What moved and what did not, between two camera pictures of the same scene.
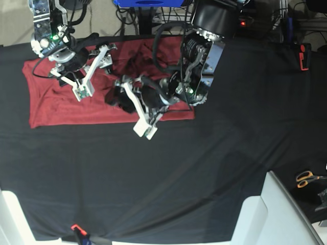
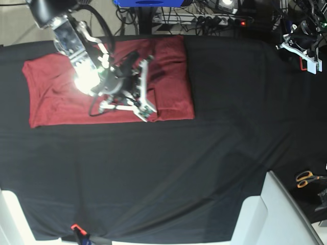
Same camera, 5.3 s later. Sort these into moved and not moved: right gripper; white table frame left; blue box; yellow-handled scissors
Moved: right gripper
Not moved: yellow-handled scissors; white table frame left; blue box
